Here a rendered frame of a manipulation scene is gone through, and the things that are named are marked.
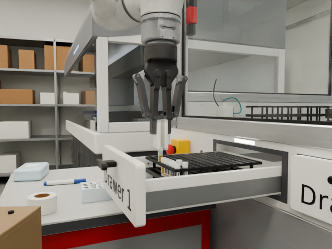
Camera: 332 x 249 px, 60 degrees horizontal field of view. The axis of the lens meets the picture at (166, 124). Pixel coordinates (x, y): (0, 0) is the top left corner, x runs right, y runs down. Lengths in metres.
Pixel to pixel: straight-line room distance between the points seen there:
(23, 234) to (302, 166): 0.49
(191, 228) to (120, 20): 0.60
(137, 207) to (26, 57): 4.05
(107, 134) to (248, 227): 0.86
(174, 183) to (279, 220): 0.28
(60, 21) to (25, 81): 1.07
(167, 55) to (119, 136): 0.87
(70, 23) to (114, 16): 4.22
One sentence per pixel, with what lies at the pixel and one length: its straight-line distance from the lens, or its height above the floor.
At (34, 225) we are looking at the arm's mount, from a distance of 0.48.
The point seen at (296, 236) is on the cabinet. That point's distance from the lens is 0.69.
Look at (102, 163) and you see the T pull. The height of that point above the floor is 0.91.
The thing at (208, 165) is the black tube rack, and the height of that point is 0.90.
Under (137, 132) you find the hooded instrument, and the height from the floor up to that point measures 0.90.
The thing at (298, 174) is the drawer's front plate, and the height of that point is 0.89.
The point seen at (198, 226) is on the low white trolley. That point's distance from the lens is 0.89.
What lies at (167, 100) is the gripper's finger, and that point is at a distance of 0.65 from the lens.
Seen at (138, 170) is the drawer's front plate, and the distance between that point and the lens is 0.49.
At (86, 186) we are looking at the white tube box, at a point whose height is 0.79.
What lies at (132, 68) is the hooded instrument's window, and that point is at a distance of 1.50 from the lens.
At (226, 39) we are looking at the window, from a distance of 0.89.
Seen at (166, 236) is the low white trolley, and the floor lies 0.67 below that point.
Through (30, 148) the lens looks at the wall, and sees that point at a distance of 4.88.
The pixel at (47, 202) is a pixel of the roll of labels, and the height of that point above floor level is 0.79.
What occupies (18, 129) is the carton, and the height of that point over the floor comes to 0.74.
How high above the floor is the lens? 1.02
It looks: 3 degrees down
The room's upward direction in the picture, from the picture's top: straight up
